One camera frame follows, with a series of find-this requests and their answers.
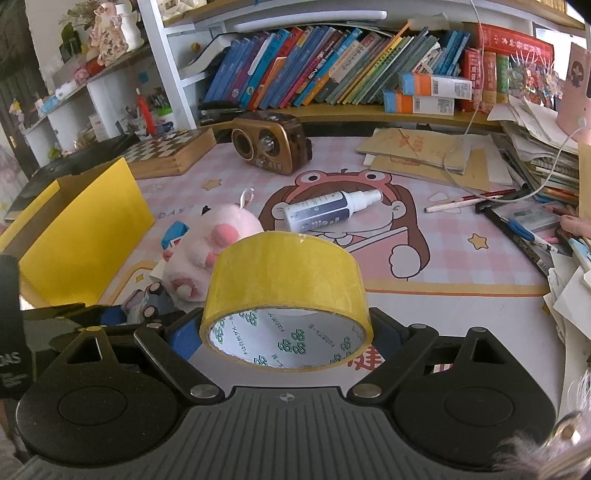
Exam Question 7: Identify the grey toy car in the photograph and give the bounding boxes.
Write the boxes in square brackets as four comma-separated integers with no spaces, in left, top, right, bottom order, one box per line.
[120,281,176,324]

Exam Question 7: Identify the pink plush pig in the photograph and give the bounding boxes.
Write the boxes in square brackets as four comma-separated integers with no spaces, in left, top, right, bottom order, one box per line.
[161,188,263,302]

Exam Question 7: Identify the yellow tape roll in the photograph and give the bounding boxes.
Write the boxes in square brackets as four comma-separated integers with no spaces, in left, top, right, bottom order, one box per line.
[199,231,374,372]

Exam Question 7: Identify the white spray bottle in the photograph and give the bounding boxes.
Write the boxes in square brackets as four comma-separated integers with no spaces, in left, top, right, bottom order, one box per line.
[283,189,383,233]

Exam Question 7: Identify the yellow cardboard box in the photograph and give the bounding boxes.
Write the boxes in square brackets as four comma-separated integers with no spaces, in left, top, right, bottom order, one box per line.
[1,158,154,307]

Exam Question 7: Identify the pink cartoon desk mat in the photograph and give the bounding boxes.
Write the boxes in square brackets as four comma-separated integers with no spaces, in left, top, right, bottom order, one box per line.
[98,135,569,398]

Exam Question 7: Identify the blue crumpled wrapper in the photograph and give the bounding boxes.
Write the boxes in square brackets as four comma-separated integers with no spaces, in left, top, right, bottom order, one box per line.
[160,221,189,250]

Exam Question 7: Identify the pink white pen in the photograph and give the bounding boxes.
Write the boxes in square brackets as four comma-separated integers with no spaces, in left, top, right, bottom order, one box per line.
[424,189,516,213]

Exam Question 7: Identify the wooden chess board box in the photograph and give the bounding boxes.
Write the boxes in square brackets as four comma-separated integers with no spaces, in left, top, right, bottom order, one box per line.
[122,129,216,180]

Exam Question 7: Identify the black Yamaha keyboard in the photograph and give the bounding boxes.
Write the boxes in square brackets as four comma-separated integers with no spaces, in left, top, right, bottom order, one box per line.
[3,133,139,224]

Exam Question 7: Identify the brown kraft paper sheets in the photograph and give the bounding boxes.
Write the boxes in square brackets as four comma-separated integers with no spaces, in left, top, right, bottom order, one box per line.
[356,128,513,192]

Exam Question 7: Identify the white green lid jar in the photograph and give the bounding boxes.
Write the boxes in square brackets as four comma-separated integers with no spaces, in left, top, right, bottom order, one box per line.
[155,107,176,135]

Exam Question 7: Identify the brown retro radio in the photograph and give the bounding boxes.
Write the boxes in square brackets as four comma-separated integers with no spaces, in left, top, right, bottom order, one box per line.
[231,111,312,176]

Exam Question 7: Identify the red bottle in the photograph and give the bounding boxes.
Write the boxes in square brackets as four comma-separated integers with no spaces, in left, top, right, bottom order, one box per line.
[135,88,156,136]

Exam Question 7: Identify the black stapler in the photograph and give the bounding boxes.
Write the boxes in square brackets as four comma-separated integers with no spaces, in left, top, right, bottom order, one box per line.
[197,100,245,125]

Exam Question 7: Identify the orange white carton lower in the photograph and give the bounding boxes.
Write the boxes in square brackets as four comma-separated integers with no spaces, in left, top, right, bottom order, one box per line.
[384,91,455,116]

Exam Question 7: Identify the orange white carton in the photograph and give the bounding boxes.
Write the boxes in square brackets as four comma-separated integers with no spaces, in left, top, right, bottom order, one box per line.
[384,91,455,116]
[400,73,473,100]

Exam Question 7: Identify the pile of papers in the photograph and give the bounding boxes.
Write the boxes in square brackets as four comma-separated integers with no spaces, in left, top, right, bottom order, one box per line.
[486,96,591,416]

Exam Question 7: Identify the orange white carton upper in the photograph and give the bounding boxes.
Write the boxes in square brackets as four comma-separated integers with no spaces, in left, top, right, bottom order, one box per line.
[400,73,473,100]

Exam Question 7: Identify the white bookshelf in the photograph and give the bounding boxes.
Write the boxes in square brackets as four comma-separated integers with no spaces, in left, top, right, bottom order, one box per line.
[22,0,591,153]

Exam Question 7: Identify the pink phone stand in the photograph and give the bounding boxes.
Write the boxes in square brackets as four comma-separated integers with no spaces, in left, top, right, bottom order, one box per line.
[557,43,590,135]

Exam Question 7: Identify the pink pig ornament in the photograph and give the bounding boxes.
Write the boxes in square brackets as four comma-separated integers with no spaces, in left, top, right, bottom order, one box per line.
[90,1,144,67]

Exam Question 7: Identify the red thick book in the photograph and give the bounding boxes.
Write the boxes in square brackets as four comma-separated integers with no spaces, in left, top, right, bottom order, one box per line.
[463,22,555,65]

